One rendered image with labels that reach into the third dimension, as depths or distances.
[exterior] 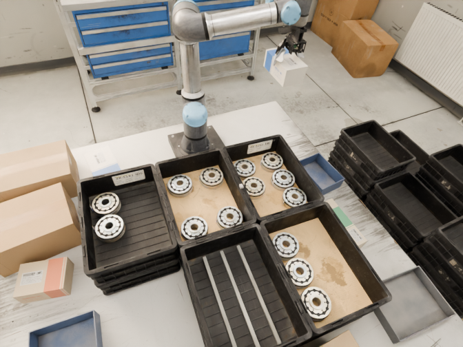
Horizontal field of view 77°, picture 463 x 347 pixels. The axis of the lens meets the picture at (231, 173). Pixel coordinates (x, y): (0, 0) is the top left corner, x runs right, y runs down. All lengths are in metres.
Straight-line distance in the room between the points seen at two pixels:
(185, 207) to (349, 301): 0.70
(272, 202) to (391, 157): 1.17
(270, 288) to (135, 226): 0.56
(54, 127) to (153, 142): 1.54
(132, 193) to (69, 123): 1.83
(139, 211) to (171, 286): 0.32
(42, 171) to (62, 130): 1.56
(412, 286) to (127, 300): 1.13
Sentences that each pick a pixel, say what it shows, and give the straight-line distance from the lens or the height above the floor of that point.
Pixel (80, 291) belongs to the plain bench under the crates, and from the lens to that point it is 1.31.
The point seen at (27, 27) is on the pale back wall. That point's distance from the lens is 3.69.
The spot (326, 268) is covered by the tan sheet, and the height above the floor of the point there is 0.83.
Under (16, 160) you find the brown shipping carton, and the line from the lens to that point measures 1.57.
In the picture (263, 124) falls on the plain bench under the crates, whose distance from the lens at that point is 1.81.
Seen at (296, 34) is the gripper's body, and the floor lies 1.28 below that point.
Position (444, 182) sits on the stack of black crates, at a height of 0.51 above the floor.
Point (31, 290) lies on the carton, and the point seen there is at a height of 0.77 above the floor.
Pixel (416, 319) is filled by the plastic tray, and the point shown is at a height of 0.70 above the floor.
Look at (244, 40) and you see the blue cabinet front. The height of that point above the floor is 0.46.
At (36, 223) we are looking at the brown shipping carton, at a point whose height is 0.86.
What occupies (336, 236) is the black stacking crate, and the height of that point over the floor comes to 0.87.
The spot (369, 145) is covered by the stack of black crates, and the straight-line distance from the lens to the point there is 2.25.
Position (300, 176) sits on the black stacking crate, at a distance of 1.32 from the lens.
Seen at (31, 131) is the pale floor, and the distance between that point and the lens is 3.11.
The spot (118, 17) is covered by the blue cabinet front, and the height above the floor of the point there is 0.80.
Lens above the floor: 1.87
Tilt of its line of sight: 51 degrees down
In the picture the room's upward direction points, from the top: 6 degrees clockwise
